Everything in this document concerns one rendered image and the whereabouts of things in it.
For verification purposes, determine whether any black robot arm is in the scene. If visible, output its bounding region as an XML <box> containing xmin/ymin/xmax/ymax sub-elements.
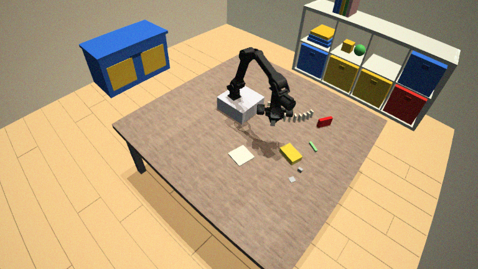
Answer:
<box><xmin>227</xmin><ymin>47</ymin><xmax>296</xmax><ymax>121</ymax></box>

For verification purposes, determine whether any yellow rectangular block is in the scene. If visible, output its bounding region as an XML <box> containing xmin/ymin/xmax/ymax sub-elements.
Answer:
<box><xmin>279</xmin><ymin>143</ymin><xmax>302</xmax><ymax>165</ymax></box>

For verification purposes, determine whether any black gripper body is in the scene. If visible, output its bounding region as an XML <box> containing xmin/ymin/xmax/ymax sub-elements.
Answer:
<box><xmin>256</xmin><ymin>100</ymin><xmax>293</xmax><ymax>117</ymax></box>

